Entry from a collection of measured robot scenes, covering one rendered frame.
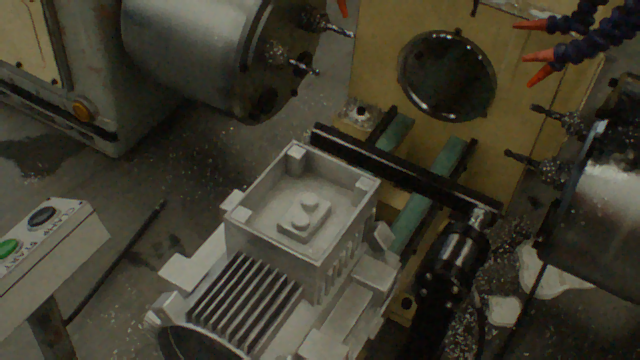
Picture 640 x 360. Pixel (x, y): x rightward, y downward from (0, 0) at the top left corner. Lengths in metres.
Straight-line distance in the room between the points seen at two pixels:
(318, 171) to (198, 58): 0.29
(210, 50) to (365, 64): 0.27
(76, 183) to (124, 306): 0.25
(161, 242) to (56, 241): 0.35
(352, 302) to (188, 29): 0.43
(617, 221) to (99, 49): 0.71
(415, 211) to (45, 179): 0.58
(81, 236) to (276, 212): 0.20
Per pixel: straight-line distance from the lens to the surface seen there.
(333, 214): 0.67
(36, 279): 0.72
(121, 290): 1.01
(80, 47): 1.06
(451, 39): 0.97
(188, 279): 0.67
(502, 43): 0.96
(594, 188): 0.78
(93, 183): 1.14
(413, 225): 0.93
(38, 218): 0.75
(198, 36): 0.91
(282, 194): 0.68
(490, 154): 1.07
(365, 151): 0.85
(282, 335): 0.63
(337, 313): 0.66
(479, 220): 0.82
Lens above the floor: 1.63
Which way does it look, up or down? 47 degrees down
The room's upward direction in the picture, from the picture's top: 6 degrees clockwise
